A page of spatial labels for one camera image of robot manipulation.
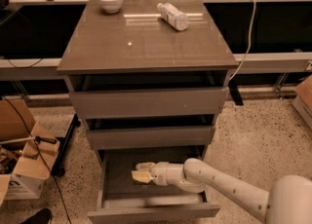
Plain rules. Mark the cardboard box at right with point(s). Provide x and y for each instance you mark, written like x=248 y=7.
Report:
x=303 y=100

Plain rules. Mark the grey drawer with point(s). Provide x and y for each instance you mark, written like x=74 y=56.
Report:
x=146 y=94
x=121 y=200
x=147 y=132

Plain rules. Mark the black metal stand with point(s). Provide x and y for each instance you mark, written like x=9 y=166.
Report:
x=58 y=168

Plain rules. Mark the black shoe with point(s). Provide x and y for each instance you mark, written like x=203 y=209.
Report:
x=43 y=216

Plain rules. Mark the white plastic bottle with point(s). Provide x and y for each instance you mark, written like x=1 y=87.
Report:
x=174 y=17

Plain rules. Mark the black handled tool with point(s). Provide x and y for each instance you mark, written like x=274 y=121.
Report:
x=34 y=138

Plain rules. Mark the grey bottom drawer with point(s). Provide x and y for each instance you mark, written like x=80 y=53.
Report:
x=121 y=200

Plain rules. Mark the open cardboard box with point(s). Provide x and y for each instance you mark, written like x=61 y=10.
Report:
x=25 y=166

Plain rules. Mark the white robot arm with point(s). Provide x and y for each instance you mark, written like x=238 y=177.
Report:
x=289 y=201

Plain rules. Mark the grey top drawer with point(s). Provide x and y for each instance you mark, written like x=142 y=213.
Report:
x=146 y=94

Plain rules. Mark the grey drawer cabinet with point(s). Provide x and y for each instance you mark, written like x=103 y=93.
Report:
x=138 y=32

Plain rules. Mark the grey middle drawer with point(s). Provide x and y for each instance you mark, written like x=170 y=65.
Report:
x=147 y=132

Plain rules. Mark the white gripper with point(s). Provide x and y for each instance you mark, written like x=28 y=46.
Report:
x=160 y=172

